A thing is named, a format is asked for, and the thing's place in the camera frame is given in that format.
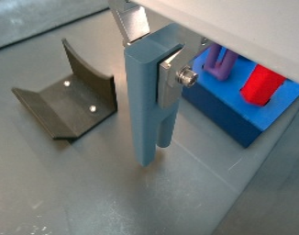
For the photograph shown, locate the blue-grey gripper right finger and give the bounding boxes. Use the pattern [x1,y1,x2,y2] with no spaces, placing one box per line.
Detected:
[157,102,178,148]

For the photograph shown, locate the blue-grey gripper left finger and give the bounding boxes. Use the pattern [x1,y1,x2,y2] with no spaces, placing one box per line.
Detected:
[124,24,180,166]

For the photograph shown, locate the blue shape sorter board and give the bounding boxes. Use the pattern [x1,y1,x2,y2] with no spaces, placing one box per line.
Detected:
[182,47,299,147]

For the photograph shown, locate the purple pentagon peg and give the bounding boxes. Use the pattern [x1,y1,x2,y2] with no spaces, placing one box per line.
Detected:
[202,44,238,81]

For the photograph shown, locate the black curved cradle stand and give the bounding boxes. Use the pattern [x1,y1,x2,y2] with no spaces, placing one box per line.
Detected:
[10,39,117,140]

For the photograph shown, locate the red hexagonal peg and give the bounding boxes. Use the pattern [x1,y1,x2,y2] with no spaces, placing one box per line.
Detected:
[240,64,285,106]

